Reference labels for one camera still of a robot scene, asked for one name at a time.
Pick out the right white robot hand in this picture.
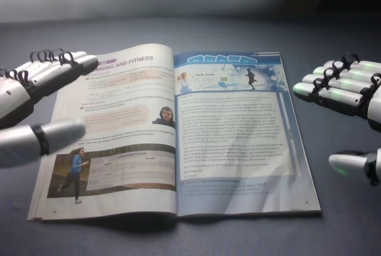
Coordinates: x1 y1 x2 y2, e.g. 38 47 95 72
292 54 381 187

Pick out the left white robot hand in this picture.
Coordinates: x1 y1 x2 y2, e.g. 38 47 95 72
0 48 99 169

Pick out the grey table cloth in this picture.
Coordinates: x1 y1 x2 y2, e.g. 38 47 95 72
0 14 381 256

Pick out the illustrated textbook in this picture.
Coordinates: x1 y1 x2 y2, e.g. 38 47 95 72
26 43 323 221

